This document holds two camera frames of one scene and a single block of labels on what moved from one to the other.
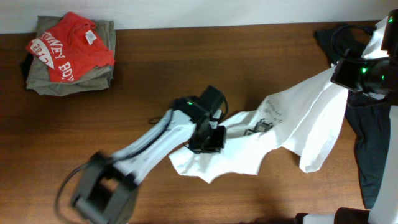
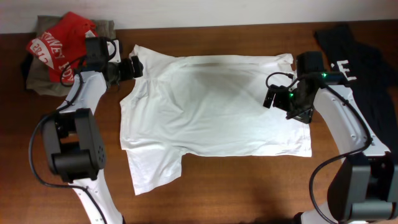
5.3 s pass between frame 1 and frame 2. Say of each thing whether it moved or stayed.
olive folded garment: stayed
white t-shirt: moved
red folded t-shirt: stayed
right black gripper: moved
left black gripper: moved
